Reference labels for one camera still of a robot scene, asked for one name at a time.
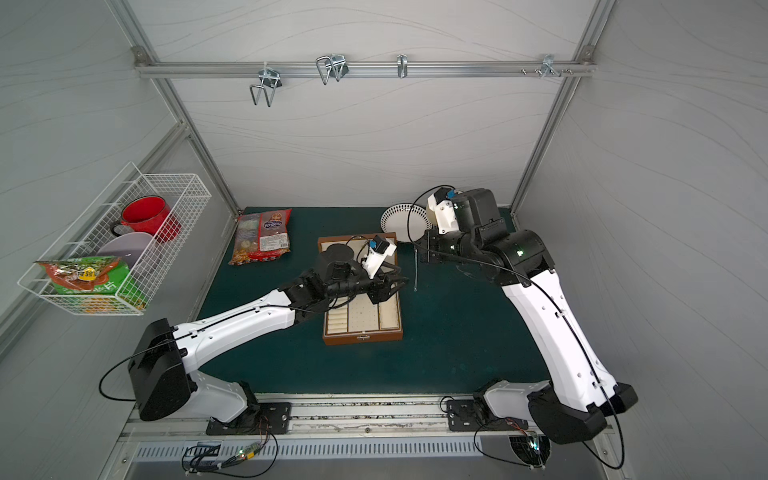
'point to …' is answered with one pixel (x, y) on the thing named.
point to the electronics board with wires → (206, 456)
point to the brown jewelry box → (355, 319)
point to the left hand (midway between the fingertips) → (405, 277)
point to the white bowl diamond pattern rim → (408, 221)
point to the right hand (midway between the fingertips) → (417, 242)
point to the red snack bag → (260, 237)
